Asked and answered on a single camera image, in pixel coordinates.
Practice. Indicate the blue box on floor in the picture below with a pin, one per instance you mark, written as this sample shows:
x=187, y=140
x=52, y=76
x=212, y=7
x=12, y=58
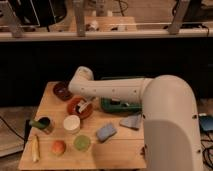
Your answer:
x=206, y=123

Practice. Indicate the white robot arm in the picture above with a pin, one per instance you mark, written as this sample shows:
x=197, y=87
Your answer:
x=171, y=125

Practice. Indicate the grey cloth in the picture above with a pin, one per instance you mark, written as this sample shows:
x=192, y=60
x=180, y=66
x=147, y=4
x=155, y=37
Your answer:
x=132, y=121

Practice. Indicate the dark brown bowl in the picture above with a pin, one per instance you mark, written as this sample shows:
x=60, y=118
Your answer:
x=61, y=91

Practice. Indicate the blue sponge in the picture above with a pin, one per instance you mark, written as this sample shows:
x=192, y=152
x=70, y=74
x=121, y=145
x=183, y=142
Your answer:
x=106, y=132

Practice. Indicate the orange ball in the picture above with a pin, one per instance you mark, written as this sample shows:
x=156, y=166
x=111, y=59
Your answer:
x=58, y=147

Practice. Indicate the white cylindrical cup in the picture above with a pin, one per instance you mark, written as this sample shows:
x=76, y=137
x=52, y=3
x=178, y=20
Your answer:
x=72, y=124

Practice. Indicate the red bowl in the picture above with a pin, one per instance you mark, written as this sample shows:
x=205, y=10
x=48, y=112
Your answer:
x=72, y=107

